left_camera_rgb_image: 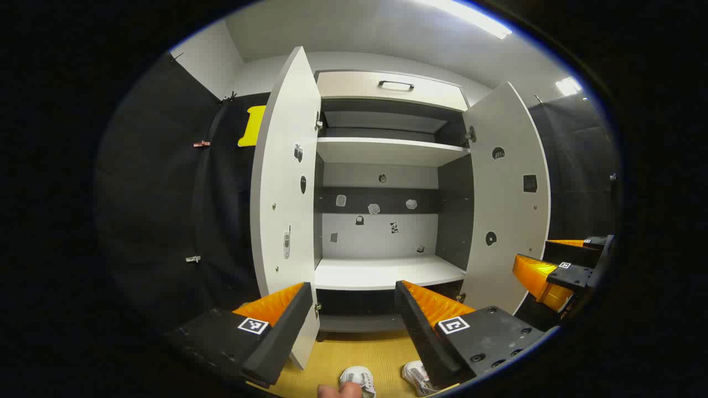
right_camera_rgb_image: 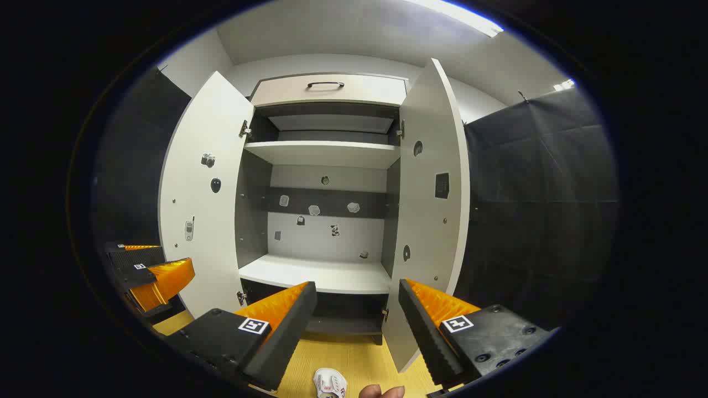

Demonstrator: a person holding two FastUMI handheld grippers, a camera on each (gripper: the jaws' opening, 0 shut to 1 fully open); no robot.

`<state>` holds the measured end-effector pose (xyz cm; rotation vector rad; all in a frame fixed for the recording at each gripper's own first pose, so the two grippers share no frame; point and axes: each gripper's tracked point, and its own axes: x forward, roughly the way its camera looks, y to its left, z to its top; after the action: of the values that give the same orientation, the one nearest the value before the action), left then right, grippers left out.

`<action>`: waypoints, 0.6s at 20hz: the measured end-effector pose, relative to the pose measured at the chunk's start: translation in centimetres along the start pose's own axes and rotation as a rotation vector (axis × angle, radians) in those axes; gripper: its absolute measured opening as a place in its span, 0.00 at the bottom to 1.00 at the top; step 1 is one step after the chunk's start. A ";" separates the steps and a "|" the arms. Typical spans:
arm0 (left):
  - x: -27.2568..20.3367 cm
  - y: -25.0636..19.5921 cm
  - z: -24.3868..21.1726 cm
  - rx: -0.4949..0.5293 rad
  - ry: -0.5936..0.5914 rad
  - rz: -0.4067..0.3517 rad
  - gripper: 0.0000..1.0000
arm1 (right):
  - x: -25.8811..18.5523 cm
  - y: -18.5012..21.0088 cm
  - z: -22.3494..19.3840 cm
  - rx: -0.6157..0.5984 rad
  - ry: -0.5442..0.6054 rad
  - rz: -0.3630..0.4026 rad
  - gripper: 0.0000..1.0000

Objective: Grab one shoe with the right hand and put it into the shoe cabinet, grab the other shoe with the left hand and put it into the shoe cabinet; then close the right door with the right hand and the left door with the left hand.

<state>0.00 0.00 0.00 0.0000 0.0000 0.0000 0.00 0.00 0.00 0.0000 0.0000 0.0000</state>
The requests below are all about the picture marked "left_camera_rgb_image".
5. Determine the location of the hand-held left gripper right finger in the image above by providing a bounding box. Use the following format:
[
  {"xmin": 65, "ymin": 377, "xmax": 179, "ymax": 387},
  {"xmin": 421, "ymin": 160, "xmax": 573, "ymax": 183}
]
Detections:
[{"xmin": 394, "ymin": 280, "xmax": 562, "ymax": 390}]

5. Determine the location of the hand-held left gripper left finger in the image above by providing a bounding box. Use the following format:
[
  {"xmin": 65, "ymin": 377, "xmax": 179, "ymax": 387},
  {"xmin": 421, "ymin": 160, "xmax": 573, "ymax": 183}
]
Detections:
[{"xmin": 166, "ymin": 282, "xmax": 314, "ymax": 389}]

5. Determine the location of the white canvas shoe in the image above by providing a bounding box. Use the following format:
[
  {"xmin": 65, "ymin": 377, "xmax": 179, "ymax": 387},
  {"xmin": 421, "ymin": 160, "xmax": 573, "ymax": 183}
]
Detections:
[
  {"xmin": 402, "ymin": 360, "xmax": 440, "ymax": 397},
  {"xmin": 339, "ymin": 366, "xmax": 377, "ymax": 398}
]

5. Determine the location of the white shoe cabinet door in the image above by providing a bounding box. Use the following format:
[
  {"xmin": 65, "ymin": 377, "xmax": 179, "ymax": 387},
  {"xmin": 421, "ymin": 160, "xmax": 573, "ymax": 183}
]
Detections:
[
  {"xmin": 460, "ymin": 81, "xmax": 551, "ymax": 316},
  {"xmin": 250, "ymin": 46, "xmax": 322, "ymax": 370}
]

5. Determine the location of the white shoe cabinet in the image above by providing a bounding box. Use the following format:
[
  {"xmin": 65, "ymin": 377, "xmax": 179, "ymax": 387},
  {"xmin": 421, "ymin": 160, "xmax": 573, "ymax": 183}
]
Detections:
[{"xmin": 314, "ymin": 69, "xmax": 476, "ymax": 341}]

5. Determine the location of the white cabinet drawer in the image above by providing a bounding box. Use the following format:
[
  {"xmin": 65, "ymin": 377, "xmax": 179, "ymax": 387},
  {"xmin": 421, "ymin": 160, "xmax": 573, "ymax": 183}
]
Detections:
[{"xmin": 316, "ymin": 71, "xmax": 470, "ymax": 111}]

